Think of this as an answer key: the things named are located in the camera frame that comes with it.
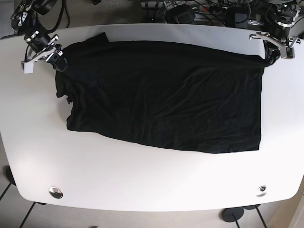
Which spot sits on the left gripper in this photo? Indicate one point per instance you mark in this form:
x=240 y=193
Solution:
x=272 y=45

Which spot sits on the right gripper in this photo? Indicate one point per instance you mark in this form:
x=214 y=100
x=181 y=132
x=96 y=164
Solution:
x=44 y=48

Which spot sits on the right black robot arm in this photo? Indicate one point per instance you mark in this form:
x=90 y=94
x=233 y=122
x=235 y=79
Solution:
x=24 y=20

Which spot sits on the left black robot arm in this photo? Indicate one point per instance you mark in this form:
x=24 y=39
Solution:
x=274 y=25

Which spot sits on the black table leg left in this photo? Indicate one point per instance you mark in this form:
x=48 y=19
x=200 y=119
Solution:
x=10 y=178

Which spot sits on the left silver table grommet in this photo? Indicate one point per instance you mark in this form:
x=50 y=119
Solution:
x=55 y=192

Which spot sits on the silver table grommet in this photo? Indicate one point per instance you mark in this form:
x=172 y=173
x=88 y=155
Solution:
x=261 y=191
x=55 y=192

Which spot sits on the right silver table grommet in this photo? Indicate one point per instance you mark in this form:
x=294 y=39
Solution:
x=261 y=191

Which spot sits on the black round stand base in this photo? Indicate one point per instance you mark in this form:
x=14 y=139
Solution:
x=232 y=214

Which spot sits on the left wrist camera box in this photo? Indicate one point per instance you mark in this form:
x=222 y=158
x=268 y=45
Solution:
x=287 y=52

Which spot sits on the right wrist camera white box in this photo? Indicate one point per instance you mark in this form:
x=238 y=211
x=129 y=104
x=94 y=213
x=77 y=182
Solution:
x=27 y=67

